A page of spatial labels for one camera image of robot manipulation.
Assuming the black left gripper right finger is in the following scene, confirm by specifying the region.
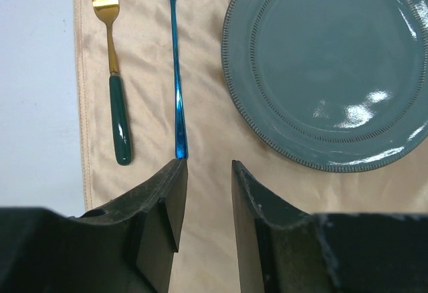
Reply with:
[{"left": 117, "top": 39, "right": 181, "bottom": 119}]
[{"left": 231, "top": 161, "right": 427, "bottom": 292}]

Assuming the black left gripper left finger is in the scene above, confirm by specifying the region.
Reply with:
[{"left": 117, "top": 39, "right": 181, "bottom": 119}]
[{"left": 1, "top": 159, "right": 188, "bottom": 292}]

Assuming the peach satin cloth napkin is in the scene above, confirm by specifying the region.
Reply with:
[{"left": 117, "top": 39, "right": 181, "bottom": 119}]
[{"left": 74, "top": 0, "right": 427, "bottom": 292}]

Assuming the teal round plate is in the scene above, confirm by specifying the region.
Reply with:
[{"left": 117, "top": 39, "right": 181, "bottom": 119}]
[{"left": 221, "top": 0, "right": 427, "bottom": 173}]

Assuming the gold fork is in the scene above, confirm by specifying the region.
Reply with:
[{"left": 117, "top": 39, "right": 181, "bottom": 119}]
[{"left": 92, "top": 0, "right": 132, "bottom": 166}]

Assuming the blue fork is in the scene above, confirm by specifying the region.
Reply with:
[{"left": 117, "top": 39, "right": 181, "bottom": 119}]
[{"left": 169, "top": 0, "right": 189, "bottom": 159}]

